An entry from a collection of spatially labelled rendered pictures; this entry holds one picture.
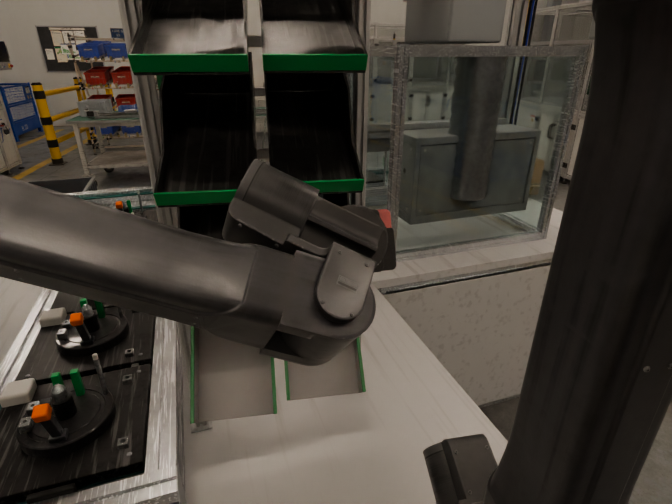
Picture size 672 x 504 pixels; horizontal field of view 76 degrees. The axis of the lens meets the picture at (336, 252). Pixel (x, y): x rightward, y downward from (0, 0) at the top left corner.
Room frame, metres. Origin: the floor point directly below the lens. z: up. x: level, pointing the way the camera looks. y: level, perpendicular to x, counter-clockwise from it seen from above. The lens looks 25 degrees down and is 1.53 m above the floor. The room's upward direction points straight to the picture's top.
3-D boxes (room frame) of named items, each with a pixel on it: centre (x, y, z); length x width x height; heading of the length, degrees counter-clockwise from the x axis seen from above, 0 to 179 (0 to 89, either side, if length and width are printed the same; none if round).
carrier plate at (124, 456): (0.53, 0.44, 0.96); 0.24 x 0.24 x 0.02; 19
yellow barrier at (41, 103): (8.07, 4.49, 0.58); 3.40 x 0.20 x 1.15; 10
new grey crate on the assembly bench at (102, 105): (5.68, 3.02, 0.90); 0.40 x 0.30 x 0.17; 12
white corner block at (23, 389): (0.60, 0.57, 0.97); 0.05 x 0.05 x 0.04; 19
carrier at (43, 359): (0.78, 0.53, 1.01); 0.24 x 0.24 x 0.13; 19
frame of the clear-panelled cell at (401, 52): (1.68, -0.43, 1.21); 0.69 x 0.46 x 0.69; 109
